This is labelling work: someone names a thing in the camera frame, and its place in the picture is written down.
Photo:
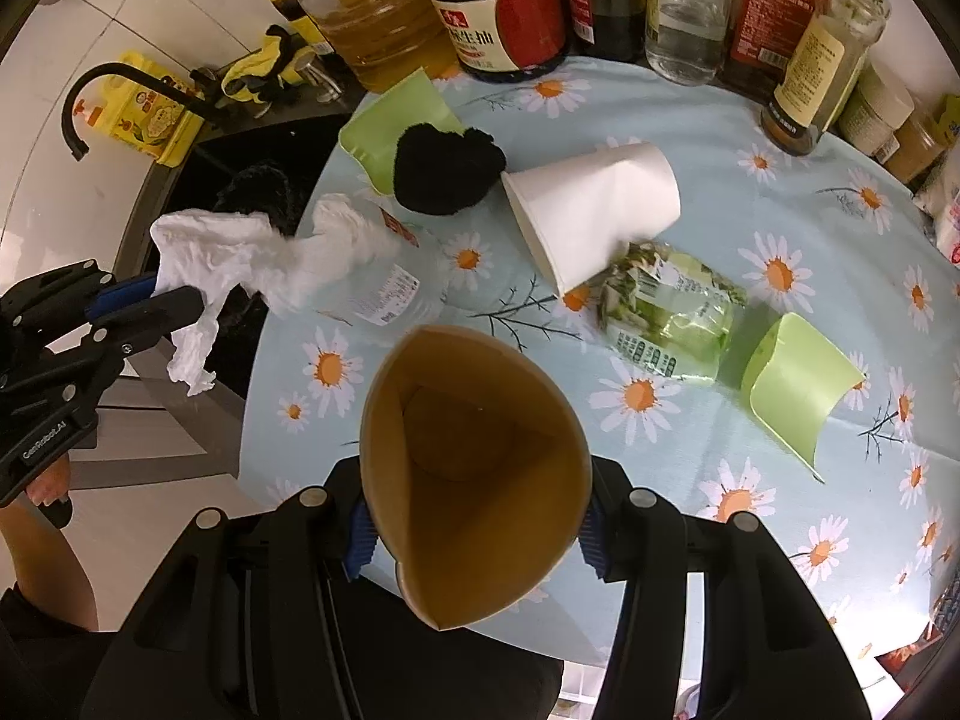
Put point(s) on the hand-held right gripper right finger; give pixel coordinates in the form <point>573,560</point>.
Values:
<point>592,540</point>

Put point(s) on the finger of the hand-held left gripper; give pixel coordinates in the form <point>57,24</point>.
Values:
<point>172,307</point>
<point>124,298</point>

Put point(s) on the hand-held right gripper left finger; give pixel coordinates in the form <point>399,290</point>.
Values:
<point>360,540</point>

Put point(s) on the white tissue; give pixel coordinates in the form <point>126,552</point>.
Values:
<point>217,247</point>

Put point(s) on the trash bin black bag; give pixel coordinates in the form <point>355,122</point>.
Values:
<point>255,187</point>

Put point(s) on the brown paper cup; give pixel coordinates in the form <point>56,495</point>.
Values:
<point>480,405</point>

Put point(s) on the clear crushed plastic bottle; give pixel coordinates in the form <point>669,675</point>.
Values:
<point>394,292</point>

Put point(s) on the green snack packet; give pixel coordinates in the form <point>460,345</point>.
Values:
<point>675,322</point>

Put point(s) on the green plastic cup piece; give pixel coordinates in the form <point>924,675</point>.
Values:
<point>795,390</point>

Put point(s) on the green paper packet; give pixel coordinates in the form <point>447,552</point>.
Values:
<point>390,120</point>

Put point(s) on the black balled sock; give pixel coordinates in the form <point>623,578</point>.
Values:
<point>442,165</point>

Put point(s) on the white paper cup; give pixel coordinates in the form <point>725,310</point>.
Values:
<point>592,202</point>

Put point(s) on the person's left forearm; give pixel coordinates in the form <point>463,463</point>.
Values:
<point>45,562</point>

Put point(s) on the person's left hand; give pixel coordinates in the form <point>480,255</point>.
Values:
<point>49,487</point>

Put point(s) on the yellow detergent bottle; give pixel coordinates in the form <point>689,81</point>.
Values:
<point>150,120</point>

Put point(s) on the black faucet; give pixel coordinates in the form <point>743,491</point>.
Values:
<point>82,90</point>

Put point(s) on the yellow cleaning cloth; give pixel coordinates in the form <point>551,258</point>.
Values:
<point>255,64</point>

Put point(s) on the large cooking oil bottle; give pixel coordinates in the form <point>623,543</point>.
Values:
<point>375,22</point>

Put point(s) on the daisy print tablecloth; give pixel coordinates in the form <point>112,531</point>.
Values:
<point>750,187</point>

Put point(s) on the dark soy sauce bottle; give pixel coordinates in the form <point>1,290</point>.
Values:
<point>495,22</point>

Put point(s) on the white packet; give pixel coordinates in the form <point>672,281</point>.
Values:
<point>946,217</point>

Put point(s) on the small pale jar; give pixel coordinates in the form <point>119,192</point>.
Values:
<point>874,112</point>

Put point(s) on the clear glass bottle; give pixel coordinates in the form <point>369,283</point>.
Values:
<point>690,37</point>

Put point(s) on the brown seasoning jar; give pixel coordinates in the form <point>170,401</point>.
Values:
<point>919,142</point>

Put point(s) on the dark sauce bottle red label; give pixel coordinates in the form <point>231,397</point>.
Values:
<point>615,22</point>

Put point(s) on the spice jar yellow lid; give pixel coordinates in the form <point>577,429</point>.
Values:
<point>817,67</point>

